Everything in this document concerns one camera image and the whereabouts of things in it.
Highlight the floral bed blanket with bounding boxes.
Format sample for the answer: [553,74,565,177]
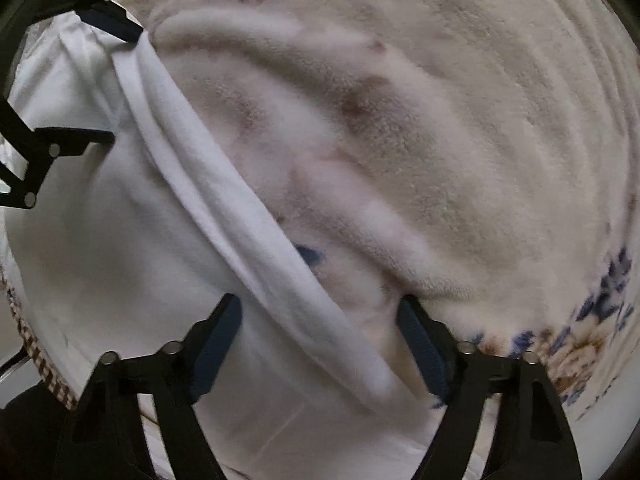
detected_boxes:
[0,0,640,424]

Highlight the white pants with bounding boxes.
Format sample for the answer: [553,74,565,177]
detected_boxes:
[6,4,471,479]

